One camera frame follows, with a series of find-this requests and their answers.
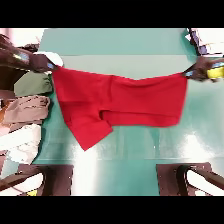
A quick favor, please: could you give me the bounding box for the heap of clothes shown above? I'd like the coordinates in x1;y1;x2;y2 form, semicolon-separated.
185;27;224;56

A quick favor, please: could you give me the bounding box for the brown garment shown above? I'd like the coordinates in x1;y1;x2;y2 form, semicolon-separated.
0;94;52;127

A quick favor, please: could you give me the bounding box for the white garment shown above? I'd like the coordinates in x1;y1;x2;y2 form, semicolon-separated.
0;123;43;165

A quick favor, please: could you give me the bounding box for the red T-shirt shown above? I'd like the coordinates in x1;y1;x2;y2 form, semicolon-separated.
51;66;189;152

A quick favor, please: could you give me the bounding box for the dark green garment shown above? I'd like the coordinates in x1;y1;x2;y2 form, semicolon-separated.
13;71;55;98

